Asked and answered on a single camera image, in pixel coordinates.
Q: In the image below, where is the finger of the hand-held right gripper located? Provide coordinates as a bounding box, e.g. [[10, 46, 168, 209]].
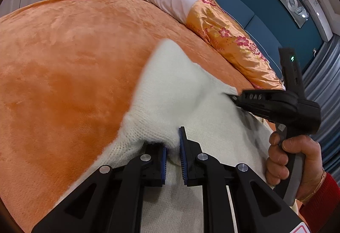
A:
[[222, 89, 289, 120]]

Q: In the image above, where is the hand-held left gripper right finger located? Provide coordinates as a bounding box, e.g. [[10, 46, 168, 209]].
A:
[[178, 126, 313, 233]]

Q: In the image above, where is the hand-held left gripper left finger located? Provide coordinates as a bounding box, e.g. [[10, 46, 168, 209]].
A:
[[31, 143, 168, 233]]

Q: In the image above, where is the white knit sweater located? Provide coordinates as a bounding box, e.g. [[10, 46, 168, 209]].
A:
[[54, 39, 299, 233]]

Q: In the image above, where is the person's right forearm red sleeve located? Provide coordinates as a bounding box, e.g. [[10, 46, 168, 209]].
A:
[[299, 172, 340, 227]]

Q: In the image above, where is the person's right hand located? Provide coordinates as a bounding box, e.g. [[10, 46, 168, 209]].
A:
[[266, 132, 326, 201]]

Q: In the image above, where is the grey curtain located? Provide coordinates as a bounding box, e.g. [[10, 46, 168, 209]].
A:
[[303, 37, 340, 175]]

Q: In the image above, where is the white air conditioner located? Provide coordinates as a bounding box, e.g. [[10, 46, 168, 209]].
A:
[[303, 0, 334, 42]]

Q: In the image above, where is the orange plush blanket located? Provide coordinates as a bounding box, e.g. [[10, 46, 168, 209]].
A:
[[0, 0, 286, 224]]

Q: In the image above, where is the gold bracelet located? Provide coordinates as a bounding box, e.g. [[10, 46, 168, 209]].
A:
[[297, 168, 326, 203]]

